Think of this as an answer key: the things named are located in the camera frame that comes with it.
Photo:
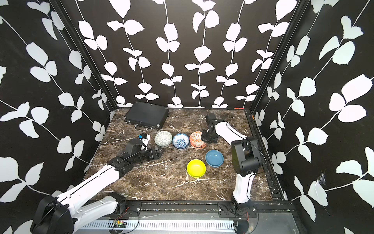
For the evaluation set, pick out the orange geometric bowl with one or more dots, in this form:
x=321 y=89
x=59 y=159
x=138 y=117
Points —
x=195 y=140

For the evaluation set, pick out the blue-grey bowl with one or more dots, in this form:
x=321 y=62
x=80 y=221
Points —
x=214 y=158

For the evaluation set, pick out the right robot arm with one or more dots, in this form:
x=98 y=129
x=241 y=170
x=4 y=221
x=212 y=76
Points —
x=245 y=157

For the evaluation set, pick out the black flat case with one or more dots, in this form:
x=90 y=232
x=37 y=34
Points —
x=147 y=115

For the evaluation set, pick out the lime yellow bowl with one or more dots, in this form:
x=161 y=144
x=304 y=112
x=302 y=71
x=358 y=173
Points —
x=196 y=168

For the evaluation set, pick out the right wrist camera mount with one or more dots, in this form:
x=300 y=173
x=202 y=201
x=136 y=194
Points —
x=210 y=118

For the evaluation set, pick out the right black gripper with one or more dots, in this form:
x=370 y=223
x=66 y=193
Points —
x=203 y=137

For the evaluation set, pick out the black front rail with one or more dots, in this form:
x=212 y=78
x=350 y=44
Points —
x=229 y=209

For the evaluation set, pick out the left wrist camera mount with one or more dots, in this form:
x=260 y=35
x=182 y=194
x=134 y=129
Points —
x=145 y=138

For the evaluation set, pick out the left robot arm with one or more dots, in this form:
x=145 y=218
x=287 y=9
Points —
x=69 y=211

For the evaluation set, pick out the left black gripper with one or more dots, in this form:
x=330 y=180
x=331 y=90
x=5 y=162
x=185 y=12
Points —
x=157 y=155

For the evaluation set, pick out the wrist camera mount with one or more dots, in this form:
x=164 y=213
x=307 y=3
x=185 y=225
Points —
x=210 y=118
x=145 y=138

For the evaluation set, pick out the white slotted cable duct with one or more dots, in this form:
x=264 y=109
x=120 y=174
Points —
x=162 y=225

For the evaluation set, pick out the blue floral bowl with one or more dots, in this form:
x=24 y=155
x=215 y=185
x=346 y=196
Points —
x=181 y=141

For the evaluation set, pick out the white green-patterned bowl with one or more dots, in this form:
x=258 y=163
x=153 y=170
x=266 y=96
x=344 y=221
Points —
x=163 y=139

